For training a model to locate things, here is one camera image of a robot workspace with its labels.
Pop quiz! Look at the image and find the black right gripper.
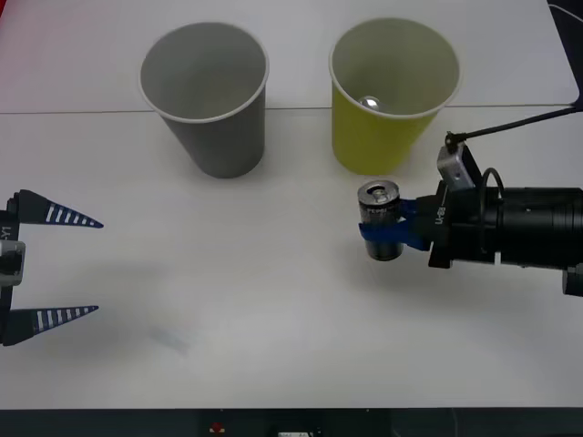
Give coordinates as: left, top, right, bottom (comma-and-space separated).
357, 180, 486, 269

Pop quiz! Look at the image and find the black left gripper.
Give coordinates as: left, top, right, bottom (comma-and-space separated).
0, 188, 105, 347

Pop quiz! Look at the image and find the black drink can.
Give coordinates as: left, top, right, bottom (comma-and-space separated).
356, 179, 407, 262

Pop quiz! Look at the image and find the yellow-green plastic bin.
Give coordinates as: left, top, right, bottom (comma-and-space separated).
328, 16, 461, 177

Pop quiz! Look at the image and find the grey plastic bin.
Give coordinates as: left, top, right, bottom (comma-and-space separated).
138, 21, 271, 179

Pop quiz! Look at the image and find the white cable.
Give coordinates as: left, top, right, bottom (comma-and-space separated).
548, 3, 583, 22

